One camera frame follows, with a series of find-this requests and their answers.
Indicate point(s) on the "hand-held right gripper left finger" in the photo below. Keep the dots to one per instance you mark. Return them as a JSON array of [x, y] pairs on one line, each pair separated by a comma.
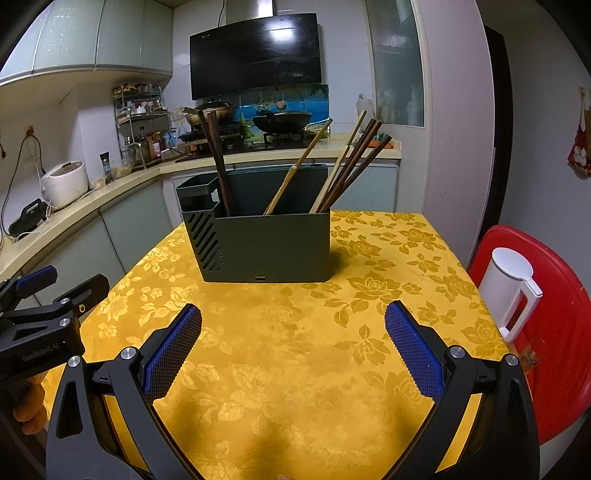
[[173, 355]]

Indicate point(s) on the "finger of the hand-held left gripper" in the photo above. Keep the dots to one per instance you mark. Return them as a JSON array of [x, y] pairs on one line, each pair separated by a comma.
[[32, 281], [90, 290]]

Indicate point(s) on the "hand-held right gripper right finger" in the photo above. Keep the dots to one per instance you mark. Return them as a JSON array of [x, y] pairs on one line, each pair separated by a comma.
[[413, 353]]

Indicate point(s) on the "dark green utensil holder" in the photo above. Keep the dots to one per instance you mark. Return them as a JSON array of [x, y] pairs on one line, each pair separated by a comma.
[[272, 247]]

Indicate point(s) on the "dark wooden chopstick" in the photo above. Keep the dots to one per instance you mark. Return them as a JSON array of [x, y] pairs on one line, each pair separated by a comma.
[[355, 161], [348, 161], [221, 166], [358, 175], [214, 166]]

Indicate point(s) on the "light bamboo chopstick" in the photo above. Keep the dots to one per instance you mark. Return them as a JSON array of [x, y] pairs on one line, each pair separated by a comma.
[[298, 167], [338, 161]]

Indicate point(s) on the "person's left hand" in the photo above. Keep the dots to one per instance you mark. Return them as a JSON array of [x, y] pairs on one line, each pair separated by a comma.
[[32, 408]]

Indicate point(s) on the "black sandwich maker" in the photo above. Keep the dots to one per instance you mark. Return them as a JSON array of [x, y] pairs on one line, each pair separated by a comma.
[[27, 217]]

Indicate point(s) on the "beige kitchen countertop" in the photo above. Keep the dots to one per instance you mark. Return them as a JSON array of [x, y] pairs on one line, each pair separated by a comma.
[[69, 217]]

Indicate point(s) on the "pale green base cabinets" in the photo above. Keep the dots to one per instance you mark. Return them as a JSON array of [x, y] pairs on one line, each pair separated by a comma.
[[134, 221]]

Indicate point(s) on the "white rice cooker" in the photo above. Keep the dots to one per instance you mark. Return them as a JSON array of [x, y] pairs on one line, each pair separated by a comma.
[[64, 184]]

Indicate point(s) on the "white electric kettle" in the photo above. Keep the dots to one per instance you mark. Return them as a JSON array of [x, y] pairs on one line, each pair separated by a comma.
[[501, 286]]

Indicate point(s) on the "yellow floral tablecloth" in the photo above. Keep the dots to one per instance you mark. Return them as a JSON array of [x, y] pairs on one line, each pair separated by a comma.
[[295, 360]]

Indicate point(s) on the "red plastic stool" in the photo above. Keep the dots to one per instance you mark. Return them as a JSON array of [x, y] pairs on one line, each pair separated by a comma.
[[563, 332]]

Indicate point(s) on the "metal spice rack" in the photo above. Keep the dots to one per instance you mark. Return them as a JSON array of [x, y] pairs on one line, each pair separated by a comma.
[[138, 120]]

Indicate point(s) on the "orange dish with items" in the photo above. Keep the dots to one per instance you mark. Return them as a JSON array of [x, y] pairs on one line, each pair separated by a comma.
[[385, 142]]

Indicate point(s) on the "golden lidded pan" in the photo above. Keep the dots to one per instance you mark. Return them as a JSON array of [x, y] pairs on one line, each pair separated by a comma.
[[217, 110]]

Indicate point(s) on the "black gas cooktop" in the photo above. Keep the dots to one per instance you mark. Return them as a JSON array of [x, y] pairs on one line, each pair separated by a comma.
[[277, 145]]

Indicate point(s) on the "ocean picture backsplash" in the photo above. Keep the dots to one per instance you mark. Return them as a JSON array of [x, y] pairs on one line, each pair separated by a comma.
[[258, 99]]

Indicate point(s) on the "black wok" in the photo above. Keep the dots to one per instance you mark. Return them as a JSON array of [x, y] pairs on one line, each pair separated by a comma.
[[281, 121]]

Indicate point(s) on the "red hanging bag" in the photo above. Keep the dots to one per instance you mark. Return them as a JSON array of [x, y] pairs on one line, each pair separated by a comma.
[[581, 152]]

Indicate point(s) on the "black range hood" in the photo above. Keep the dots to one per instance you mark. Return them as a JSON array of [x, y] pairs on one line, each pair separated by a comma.
[[254, 55]]

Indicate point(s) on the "frosted glass door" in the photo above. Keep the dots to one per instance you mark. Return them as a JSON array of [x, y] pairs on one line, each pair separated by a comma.
[[397, 64]]

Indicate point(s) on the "pale green wall cabinets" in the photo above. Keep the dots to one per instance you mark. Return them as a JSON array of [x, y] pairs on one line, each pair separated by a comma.
[[83, 37]]

